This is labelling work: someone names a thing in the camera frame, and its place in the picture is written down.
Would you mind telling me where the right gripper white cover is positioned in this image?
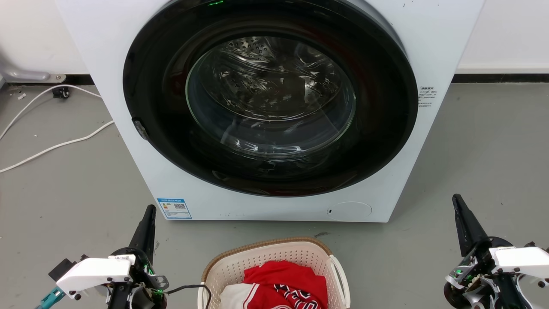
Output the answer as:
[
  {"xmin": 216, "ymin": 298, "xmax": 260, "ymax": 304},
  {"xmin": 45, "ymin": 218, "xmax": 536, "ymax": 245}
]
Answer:
[{"xmin": 443, "ymin": 194, "xmax": 549, "ymax": 309}]

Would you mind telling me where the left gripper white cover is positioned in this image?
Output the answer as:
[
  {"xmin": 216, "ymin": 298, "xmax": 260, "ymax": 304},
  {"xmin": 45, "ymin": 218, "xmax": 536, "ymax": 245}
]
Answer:
[{"xmin": 56, "ymin": 204, "xmax": 169, "ymax": 309}]

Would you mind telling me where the white plastic laundry basket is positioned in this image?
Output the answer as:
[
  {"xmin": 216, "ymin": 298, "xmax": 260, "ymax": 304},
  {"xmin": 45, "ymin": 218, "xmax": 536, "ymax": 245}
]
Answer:
[{"xmin": 197, "ymin": 237, "xmax": 351, "ymax": 309}]

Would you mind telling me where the blue energy label sticker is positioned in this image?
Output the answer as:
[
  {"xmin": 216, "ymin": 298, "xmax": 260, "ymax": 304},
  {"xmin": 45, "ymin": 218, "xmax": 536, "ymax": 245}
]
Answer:
[{"xmin": 157, "ymin": 197, "xmax": 193, "ymax": 220}]

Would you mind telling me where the grey washer door latch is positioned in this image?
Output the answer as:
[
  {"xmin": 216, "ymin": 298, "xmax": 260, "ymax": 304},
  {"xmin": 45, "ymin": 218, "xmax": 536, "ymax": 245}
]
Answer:
[{"xmin": 133, "ymin": 119, "xmax": 150, "ymax": 141}]

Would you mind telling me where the white garment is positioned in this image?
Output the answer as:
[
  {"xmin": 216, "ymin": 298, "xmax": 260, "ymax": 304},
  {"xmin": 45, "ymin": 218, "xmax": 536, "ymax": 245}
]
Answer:
[{"xmin": 219, "ymin": 282, "xmax": 261, "ymax": 309}]

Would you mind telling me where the round white filter cover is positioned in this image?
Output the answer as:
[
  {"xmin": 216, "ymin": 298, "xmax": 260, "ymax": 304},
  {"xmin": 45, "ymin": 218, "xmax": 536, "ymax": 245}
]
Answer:
[{"xmin": 327, "ymin": 201, "xmax": 373, "ymax": 222}]

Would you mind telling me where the round black glass washer door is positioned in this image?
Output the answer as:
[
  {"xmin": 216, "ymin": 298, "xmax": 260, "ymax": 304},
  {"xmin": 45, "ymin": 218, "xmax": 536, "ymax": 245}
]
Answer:
[{"xmin": 123, "ymin": 0, "xmax": 419, "ymax": 197}]

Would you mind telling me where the white text sticker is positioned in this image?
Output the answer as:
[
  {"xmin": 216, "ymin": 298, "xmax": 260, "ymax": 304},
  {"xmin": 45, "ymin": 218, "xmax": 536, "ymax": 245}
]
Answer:
[{"xmin": 418, "ymin": 86, "xmax": 437, "ymax": 108}]

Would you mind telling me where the red jersey garment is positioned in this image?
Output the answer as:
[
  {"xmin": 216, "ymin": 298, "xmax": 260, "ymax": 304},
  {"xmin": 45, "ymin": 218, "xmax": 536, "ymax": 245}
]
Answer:
[{"xmin": 242, "ymin": 260, "xmax": 329, "ymax": 309}]

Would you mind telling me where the white front-load washing machine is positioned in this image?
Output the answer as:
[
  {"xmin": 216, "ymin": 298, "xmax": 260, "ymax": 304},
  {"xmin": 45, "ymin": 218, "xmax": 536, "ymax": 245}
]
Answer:
[{"xmin": 55, "ymin": 0, "xmax": 486, "ymax": 223}]

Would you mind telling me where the grey metal stand base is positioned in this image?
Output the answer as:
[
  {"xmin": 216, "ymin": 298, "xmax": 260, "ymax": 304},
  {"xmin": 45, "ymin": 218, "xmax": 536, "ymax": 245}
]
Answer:
[{"xmin": 0, "ymin": 51, "xmax": 67, "ymax": 85}]

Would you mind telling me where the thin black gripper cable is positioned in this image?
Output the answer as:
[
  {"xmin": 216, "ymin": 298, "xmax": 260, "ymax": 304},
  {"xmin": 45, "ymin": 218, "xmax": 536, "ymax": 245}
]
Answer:
[{"xmin": 165, "ymin": 284, "xmax": 212, "ymax": 309}]

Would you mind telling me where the long white floor cable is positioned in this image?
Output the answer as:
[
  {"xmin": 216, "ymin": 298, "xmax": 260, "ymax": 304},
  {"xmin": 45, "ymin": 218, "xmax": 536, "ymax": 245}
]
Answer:
[{"xmin": 0, "ymin": 120, "xmax": 115, "ymax": 174}]

